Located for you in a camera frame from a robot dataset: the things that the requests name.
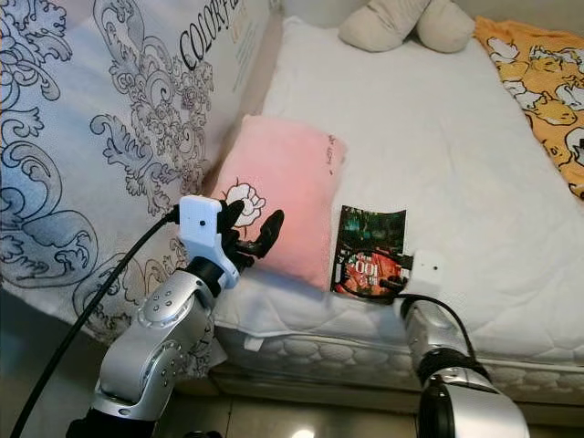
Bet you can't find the cream folded pillow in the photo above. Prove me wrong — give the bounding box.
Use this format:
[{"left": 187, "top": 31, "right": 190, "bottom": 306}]
[{"left": 338, "top": 0, "right": 475, "bottom": 53}]

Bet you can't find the yellow cartoon egg quilt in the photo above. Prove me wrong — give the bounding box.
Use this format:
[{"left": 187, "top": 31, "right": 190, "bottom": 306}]
[{"left": 474, "top": 16, "right": 584, "bottom": 202}]

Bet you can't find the printed scroll pattern headboard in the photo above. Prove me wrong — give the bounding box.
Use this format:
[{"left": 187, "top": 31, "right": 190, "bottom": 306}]
[{"left": 0, "top": 0, "right": 279, "bottom": 380}]

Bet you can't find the white quilted mattress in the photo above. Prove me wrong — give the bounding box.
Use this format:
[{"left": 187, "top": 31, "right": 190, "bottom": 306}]
[{"left": 219, "top": 16, "right": 584, "bottom": 402}]

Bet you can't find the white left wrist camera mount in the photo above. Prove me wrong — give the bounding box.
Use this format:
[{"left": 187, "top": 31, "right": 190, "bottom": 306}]
[{"left": 178, "top": 194, "right": 227, "bottom": 288}]

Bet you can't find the dark red snack packet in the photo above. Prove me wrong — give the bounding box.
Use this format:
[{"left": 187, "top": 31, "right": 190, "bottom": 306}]
[{"left": 331, "top": 205, "right": 408, "bottom": 300}]

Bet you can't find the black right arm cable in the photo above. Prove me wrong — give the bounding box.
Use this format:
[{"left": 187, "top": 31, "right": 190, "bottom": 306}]
[{"left": 397, "top": 293, "right": 481, "bottom": 363}]

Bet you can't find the pink pillow with cartoon print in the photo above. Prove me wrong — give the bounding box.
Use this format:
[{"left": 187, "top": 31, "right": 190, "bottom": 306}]
[{"left": 205, "top": 114, "right": 348, "bottom": 291}]

